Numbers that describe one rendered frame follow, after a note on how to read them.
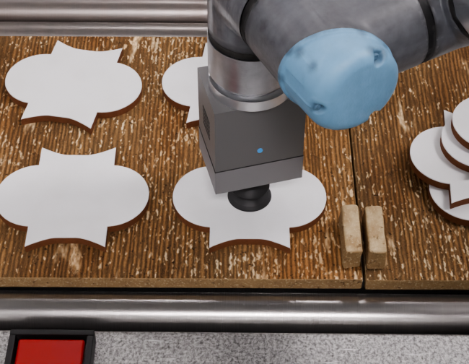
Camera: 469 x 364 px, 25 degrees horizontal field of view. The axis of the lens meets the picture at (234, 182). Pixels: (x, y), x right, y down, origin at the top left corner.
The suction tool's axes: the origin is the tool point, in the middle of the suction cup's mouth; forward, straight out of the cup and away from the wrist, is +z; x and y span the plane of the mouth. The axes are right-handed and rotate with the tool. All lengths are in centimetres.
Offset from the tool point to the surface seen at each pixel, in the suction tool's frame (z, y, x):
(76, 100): 0.0, 14.2, -18.0
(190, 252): 1.0, 7.2, 4.6
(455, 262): 1.0, -16.8, 12.3
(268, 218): 0.0, -1.0, 3.3
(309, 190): 0.0, -5.9, 0.9
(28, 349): 1.7, 23.5, 11.1
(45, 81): 0.0, 17.1, -21.8
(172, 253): 1.0, 8.8, 4.3
